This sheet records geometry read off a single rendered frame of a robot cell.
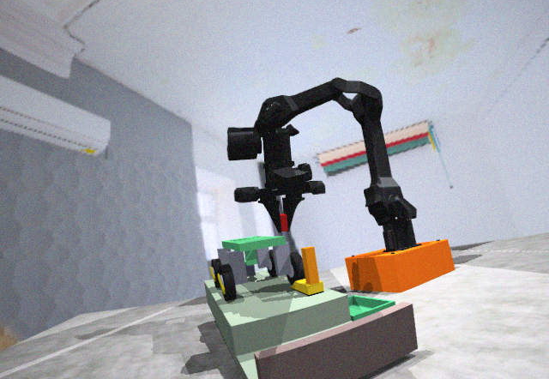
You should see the green tray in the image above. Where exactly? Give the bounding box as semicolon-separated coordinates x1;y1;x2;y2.
348;295;396;321
349;304;372;315

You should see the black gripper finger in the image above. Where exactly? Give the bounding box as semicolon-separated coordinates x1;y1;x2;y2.
282;197;305;232
258;201;281;232

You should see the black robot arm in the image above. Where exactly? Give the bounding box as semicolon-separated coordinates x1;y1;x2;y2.
227;77;422;252

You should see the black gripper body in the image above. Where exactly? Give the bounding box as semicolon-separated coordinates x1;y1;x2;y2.
233;156;325;203

